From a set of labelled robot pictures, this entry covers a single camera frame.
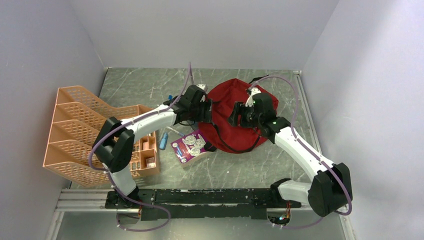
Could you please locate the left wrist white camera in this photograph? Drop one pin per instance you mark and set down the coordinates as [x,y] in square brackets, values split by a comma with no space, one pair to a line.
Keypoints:
[203,87]

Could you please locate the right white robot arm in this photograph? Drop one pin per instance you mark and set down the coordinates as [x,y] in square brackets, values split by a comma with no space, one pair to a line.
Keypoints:
[330,189]

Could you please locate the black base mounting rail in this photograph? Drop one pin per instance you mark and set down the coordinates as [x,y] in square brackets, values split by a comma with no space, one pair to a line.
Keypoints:
[201,203]

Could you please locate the blue capped white marker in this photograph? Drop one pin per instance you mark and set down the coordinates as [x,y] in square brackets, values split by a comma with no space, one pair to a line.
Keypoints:
[175,131]

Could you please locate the orange plastic file organizer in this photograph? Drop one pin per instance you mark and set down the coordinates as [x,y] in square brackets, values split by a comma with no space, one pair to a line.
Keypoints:
[77,119]

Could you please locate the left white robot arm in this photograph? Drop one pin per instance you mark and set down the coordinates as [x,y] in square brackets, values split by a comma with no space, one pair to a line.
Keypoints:
[113,146]

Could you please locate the blue utility knife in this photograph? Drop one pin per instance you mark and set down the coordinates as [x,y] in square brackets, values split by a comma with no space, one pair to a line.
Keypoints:
[163,141]

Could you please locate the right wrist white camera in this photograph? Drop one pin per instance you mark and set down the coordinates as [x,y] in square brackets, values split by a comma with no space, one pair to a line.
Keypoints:
[251,92]

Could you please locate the purple sticker book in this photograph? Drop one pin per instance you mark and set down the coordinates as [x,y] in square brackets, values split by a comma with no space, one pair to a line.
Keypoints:
[190,148]

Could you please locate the wrist white camera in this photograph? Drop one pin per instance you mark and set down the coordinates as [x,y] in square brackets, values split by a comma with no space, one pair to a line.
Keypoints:
[203,87]
[251,92]

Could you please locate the red student backpack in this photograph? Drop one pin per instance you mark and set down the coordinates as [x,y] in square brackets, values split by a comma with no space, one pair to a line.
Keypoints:
[220,135]

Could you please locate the small pink box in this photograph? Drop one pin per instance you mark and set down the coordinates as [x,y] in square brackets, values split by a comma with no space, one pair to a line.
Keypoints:
[150,162]

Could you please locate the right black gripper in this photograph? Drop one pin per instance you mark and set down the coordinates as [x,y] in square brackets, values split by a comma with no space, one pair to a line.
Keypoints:
[239,109]

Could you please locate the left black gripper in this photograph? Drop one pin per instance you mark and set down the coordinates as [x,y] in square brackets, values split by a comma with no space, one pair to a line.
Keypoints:
[205,116]

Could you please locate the aluminium frame rail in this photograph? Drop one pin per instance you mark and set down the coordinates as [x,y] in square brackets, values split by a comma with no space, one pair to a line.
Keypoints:
[93,200]

